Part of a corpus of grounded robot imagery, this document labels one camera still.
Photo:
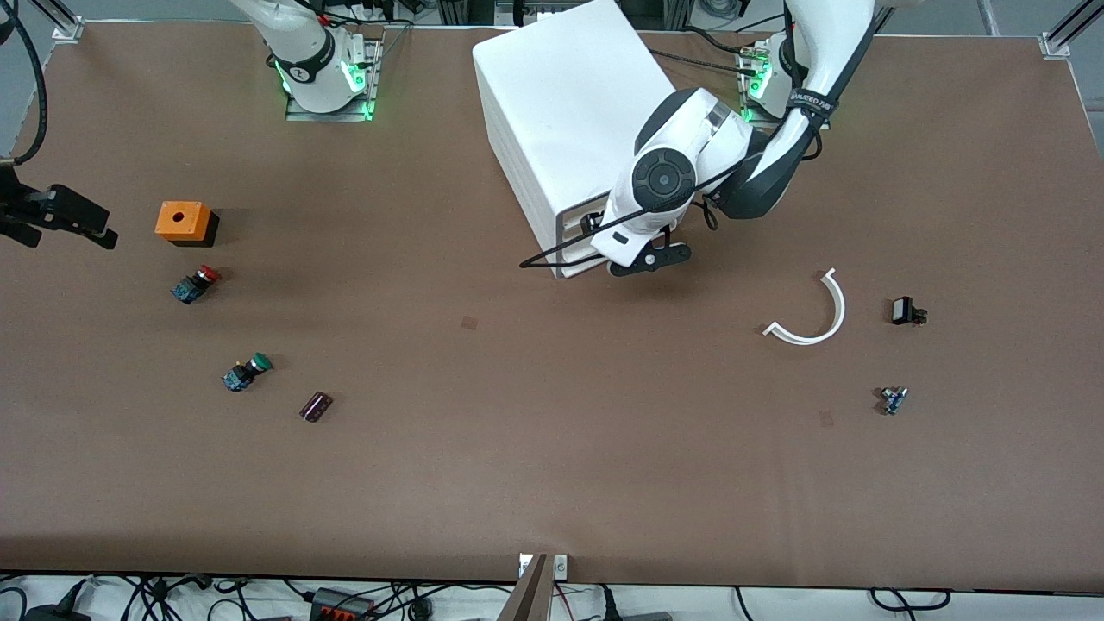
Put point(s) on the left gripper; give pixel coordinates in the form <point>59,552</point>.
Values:
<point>590,224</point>

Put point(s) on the white plastic drawer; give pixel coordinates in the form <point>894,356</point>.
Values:
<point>576,253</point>
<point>580,268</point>
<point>576,217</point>
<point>573,238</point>

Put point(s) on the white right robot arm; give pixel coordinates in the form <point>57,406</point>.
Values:
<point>302,52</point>

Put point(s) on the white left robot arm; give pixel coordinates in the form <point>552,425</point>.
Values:
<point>716,129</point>

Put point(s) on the red push button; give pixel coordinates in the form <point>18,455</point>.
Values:
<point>194,285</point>

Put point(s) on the white drawer cabinet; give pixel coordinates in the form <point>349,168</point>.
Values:
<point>561,95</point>

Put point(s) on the green push button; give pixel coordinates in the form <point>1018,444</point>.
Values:
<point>246,373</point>

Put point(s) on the orange box with hole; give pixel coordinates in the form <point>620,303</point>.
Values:
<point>181,220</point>

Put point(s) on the dark background equipment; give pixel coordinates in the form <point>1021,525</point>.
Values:
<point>466,10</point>

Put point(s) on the white curved plastic piece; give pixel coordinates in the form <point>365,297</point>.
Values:
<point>838,310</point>

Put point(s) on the dark maroon small component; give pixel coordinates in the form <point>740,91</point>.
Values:
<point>316,407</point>

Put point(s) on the small blue metal component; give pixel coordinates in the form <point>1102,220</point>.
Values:
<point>893,400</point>

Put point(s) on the black plug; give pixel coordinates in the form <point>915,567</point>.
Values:
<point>608,604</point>

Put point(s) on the black power adapter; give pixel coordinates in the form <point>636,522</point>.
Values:
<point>52,614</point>

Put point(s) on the black red power strip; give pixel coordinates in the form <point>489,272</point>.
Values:
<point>341,608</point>

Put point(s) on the aluminium frame strut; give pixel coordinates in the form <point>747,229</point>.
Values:
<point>65,30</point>
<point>1054,43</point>

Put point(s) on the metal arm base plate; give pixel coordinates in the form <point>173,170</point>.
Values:
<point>297,115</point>
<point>824,126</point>

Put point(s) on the small black switch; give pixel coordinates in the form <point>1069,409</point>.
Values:
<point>903,310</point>

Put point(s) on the white metal bracket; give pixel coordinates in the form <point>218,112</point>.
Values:
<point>561,567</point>

